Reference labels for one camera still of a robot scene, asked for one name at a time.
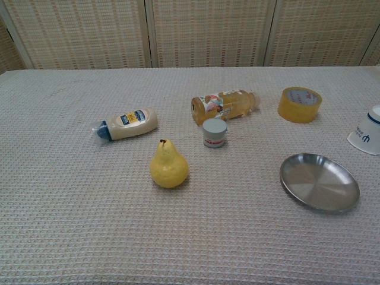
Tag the yellow pear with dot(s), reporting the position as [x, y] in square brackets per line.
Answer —
[169, 169]

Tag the mayonnaise squeeze bottle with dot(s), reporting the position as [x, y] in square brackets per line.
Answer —
[133, 124]

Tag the white paper cup blue print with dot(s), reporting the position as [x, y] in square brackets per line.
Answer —
[368, 130]

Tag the round metal plate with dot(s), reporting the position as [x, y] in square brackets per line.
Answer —
[317, 184]

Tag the small grey can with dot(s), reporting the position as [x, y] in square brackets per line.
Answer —
[214, 133]

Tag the beige waffle tablecloth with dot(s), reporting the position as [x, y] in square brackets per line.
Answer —
[89, 207]

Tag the yellow juice bottle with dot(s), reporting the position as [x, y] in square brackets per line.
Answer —
[234, 104]

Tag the woven folding screen panel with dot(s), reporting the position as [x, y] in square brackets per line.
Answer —
[320, 29]
[9, 50]
[83, 32]
[374, 56]
[207, 32]

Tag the yellow packing tape roll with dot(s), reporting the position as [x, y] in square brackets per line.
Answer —
[297, 114]

